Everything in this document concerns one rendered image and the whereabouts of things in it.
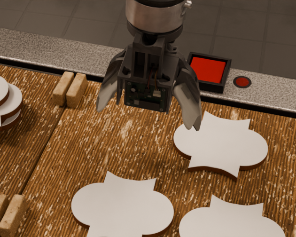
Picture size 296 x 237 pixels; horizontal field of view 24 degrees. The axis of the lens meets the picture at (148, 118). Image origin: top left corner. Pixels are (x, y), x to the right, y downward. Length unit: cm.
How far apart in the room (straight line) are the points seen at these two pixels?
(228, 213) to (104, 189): 18
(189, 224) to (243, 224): 7
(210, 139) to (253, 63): 163
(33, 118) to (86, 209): 21
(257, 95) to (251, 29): 166
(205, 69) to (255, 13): 174
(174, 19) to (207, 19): 205
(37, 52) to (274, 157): 48
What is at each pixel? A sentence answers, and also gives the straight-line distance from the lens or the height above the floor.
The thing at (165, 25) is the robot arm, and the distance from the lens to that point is 83.
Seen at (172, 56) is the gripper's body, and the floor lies 114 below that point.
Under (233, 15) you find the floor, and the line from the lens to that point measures 291.
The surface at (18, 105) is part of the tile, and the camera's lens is 109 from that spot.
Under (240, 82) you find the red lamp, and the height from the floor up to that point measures 92.
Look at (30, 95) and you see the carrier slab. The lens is 116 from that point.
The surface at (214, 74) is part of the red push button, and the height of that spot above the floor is 93.
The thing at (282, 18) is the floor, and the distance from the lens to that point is 292.
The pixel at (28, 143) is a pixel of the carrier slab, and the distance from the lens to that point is 108.
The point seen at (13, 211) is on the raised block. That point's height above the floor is 96.
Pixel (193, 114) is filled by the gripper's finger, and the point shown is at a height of 104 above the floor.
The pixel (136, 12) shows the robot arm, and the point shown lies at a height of 123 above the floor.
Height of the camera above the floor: 171
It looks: 45 degrees down
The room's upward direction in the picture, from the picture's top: straight up
